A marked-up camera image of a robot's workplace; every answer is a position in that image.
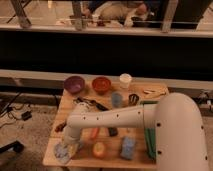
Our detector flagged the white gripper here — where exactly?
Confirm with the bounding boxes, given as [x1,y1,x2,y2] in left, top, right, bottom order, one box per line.
[61,136,80,157]

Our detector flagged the blue grey towel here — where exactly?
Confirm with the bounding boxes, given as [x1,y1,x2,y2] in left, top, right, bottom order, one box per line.
[53,141,84,165]

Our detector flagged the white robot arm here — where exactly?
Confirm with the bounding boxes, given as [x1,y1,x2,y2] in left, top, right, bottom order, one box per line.
[62,93,209,171]

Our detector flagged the purple bowl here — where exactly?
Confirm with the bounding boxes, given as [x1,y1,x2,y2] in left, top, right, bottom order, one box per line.
[64,76,85,94]

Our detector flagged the red bowl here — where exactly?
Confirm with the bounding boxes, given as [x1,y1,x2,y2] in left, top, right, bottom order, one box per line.
[92,77,111,94]

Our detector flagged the bunch of dark grapes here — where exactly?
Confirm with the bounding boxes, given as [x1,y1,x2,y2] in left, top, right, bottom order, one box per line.
[55,122,66,132]

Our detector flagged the red chili pepper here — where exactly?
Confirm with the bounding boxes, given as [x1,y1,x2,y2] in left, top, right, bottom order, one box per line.
[90,128,100,140]

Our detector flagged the peach fruit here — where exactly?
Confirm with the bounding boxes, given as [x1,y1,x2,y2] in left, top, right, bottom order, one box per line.
[93,142,106,158]

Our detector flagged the black rectangular bar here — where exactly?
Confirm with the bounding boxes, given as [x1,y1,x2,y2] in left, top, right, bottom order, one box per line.
[108,127,118,137]

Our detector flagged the blue sponge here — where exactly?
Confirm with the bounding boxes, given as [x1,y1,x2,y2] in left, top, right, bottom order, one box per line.
[120,136,136,160]

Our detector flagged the blue plastic cup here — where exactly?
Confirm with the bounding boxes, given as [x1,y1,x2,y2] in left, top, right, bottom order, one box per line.
[111,92,123,108]

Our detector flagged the wooden table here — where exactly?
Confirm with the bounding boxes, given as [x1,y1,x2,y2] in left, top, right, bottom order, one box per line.
[43,82,169,170]

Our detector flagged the white plastic cup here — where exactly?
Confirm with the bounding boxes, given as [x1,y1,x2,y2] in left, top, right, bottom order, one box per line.
[119,73,132,89]

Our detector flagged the green plastic tray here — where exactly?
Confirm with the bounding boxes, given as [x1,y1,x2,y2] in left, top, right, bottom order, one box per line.
[141,101,157,160]

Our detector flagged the wooden spatula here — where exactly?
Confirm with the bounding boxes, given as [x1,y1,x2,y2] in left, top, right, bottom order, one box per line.
[143,89,166,99]

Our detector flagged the black handled peeler tool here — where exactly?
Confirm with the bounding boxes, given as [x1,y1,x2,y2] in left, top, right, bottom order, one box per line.
[73,97,109,111]

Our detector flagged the black power adapter with cables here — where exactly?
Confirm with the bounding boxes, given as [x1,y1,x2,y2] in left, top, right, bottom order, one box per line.
[0,93,34,129]

